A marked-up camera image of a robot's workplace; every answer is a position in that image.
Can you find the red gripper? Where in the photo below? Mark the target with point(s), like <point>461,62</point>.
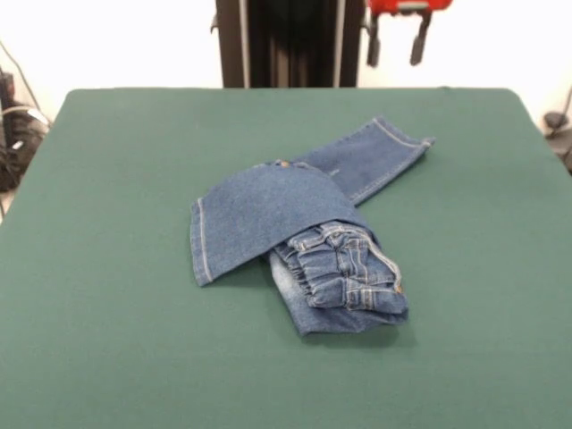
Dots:
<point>389,3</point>

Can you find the blue denim jeans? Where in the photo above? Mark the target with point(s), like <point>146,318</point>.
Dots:
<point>268,205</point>

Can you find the dark green table cloth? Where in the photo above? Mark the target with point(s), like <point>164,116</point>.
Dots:
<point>111,268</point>

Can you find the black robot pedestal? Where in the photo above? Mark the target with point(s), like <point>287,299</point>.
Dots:
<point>290,44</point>

